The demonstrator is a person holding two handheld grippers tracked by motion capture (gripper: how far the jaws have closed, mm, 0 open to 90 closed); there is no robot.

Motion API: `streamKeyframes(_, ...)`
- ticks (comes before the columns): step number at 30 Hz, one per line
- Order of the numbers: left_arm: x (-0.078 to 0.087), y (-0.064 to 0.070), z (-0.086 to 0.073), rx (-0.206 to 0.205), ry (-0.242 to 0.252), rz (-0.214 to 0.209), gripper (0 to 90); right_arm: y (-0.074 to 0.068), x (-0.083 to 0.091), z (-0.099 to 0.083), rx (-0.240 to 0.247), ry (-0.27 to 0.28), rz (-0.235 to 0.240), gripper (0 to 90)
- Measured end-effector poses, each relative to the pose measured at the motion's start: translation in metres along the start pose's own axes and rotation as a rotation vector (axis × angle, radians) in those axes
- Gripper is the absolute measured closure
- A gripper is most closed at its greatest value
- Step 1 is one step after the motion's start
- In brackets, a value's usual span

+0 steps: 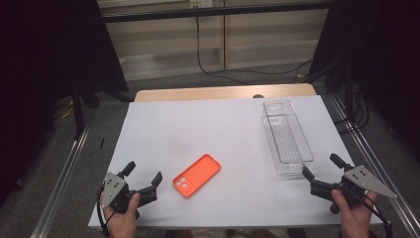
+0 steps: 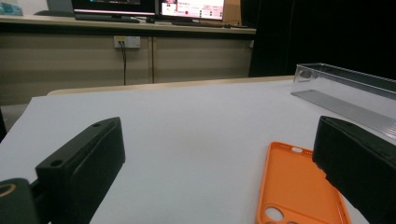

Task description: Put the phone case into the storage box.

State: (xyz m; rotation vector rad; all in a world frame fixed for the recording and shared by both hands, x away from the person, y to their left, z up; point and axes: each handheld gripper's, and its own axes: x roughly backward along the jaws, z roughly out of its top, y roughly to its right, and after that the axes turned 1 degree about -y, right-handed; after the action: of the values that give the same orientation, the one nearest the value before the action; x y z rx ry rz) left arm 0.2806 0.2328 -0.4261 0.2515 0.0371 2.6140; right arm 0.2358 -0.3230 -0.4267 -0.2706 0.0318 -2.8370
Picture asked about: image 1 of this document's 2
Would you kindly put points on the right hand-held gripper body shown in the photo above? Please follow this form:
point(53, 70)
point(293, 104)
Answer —
point(369, 181)

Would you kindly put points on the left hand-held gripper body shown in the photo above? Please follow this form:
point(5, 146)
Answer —
point(115, 190)

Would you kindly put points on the clear plastic box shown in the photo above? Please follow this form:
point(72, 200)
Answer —
point(287, 139)

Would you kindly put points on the orange phone case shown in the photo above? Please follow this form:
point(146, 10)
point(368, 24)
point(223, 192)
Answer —
point(198, 175)

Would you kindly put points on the person's left hand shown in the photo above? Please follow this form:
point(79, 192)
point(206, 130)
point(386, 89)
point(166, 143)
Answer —
point(124, 224)

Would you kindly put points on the person's right hand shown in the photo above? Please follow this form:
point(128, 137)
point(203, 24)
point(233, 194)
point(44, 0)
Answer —
point(355, 221)

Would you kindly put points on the white table board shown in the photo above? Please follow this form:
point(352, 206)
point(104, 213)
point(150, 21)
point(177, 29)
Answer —
point(204, 132)

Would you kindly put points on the black metal stand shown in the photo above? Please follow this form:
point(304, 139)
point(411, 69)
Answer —
point(78, 109)

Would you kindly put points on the black curtain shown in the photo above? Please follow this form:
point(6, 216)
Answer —
point(379, 66)
point(49, 66)

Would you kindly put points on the wooden table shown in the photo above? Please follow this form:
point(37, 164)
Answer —
point(214, 92)

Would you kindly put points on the black horizontal bar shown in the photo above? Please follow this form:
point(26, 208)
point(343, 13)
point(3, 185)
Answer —
point(214, 11)

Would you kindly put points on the aluminium floor rail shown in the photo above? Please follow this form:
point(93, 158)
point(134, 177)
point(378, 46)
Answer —
point(389, 172)
point(62, 181)

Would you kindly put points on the white wall socket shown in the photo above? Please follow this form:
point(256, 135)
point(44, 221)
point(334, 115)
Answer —
point(200, 3)

